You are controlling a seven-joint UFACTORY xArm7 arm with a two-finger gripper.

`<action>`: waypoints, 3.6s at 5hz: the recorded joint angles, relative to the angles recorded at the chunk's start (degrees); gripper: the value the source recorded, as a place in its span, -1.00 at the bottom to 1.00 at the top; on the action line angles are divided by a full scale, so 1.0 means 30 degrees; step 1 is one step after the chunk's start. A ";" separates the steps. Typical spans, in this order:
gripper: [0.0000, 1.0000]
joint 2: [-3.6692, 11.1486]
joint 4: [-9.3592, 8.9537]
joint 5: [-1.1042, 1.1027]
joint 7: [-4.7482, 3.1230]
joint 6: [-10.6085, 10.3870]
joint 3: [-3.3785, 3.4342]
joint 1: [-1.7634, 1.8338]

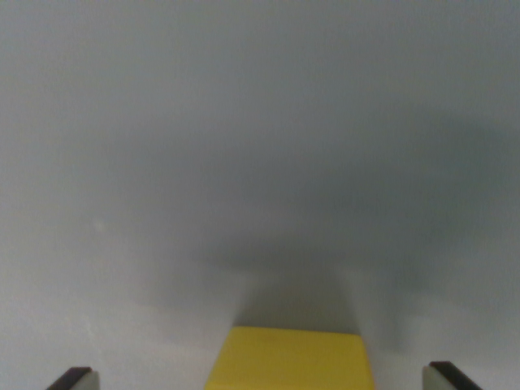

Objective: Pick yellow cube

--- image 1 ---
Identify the yellow cube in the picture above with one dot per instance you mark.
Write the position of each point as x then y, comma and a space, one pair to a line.
292, 361

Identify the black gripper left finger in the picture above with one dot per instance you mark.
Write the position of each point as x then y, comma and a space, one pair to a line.
77, 380

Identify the grey plastic bin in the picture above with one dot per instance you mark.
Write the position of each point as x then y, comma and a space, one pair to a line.
203, 162

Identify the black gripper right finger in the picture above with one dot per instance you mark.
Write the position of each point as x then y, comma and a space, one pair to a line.
447, 378

